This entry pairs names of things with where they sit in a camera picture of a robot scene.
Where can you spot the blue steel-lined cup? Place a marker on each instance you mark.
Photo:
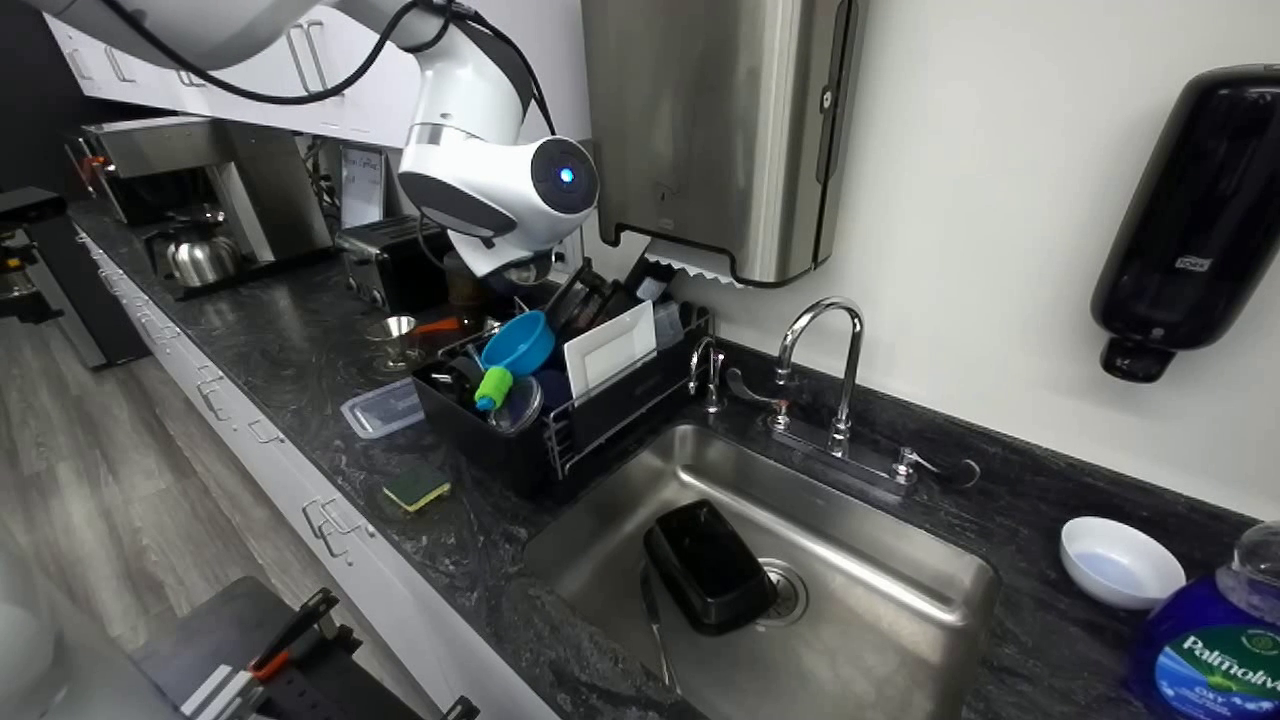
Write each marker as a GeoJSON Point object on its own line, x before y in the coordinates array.
{"type": "Point", "coordinates": [552, 390]}

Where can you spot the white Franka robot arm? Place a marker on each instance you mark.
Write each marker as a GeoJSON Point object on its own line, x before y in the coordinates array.
{"type": "Point", "coordinates": [462, 93]}

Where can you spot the clear plastic cup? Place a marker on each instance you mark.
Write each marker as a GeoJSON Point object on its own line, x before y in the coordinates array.
{"type": "Point", "coordinates": [669, 325]}

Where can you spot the black dish rack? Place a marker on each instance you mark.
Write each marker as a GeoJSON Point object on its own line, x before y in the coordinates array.
{"type": "Point", "coordinates": [507, 461]}

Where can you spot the stainless steel sink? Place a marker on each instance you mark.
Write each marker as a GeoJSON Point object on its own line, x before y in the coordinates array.
{"type": "Point", "coordinates": [882, 574]}

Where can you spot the blue dish soap bottle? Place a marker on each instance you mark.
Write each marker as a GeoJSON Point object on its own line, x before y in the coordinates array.
{"type": "Point", "coordinates": [1205, 664]}

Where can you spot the white rectangular plate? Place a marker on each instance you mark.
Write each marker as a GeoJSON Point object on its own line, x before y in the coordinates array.
{"type": "Point", "coordinates": [610, 349]}

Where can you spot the chrome faucet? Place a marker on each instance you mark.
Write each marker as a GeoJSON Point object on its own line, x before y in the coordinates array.
{"type": "Point", "coordinates": [850, 384]}

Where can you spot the black rectangular container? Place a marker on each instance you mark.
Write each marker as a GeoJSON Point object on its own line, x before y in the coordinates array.
{"type": "Point", "coordinates": [704, 566]}

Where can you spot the stainless paper towel dispenser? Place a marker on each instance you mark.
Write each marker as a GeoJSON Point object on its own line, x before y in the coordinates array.
{"type": "Point", "coordinates": [720, 135]}

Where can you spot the steel cone dripper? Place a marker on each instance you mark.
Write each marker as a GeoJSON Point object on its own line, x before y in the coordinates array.
{"type": "Point", "coordinates": [398, 325]}

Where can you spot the yellow green sponge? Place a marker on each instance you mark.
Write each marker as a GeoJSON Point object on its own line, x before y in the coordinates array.
{"type": "Point", "coordinates": [418, 494]}

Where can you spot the clear plastic container lid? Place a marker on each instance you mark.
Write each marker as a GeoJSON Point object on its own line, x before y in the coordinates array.
{"type": "Point", "coordinates": [383, 411]}

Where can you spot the metal utensil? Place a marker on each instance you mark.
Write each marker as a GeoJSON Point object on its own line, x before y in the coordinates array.
{"type": "Point", "coordinates": [652, 635]}

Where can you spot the white lower cabinet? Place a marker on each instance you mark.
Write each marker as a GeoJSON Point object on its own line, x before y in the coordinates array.
{"type": "Point", "coordinates": [313, 512]}

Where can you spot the steel coffee machine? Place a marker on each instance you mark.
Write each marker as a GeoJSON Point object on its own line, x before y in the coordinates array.
{"type": "Point", "coordinates": [267, 187]}

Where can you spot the black marker pen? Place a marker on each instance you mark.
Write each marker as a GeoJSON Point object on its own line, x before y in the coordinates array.
{"type": "Point", "coordinates": [300, 623]}

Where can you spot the steel kettle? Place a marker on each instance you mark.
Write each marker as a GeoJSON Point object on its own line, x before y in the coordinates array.
{"type": "Point", "coordinates": [202, 263]}

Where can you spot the red tipped pen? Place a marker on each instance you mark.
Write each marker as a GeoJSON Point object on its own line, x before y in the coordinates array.
{"type": "Point", "coordinates": [286, 658]}

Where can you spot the white bowl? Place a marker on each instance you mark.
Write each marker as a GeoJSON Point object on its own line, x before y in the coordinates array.
{"type": "Point", "coordinates": [1123, 561]}

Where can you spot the dark gray case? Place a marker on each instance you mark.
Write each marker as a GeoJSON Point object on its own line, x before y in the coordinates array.
{"type": "Point", "coordinates": [202, 641]}

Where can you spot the black desk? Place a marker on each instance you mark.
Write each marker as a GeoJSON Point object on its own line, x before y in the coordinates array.
{"type": "Point", "coordinates": [81, 294]}

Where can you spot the white wall cabinet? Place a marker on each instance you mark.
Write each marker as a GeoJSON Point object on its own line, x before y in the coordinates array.
{"type": "Point", "coordinates": [320, 93]}

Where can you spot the black wall soap dispenser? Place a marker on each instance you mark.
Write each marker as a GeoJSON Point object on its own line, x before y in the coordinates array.
{"type": "Point", "coordinates": [1184, 242]}

